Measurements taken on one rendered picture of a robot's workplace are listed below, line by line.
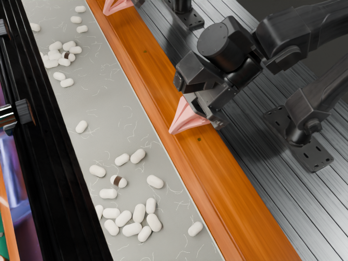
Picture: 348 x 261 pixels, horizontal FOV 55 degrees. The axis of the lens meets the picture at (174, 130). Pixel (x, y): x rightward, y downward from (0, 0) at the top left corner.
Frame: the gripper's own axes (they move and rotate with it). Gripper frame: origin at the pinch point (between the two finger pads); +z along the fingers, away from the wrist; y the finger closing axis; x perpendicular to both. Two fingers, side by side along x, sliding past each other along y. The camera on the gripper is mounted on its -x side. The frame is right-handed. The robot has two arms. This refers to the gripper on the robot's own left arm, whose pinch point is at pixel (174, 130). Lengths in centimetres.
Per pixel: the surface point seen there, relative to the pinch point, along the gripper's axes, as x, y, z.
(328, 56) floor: 150, -63, -45
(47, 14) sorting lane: 0, -63, 18
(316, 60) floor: 145, -63, -38
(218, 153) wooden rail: 12.8, 3.8, -0.9
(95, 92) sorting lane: 2.7, -26.4, 15.0
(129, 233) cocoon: -2.0, 11.6, 17.7
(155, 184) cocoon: 3.5, 4.3, 11.2
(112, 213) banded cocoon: -3.0, 6.6, 18.8
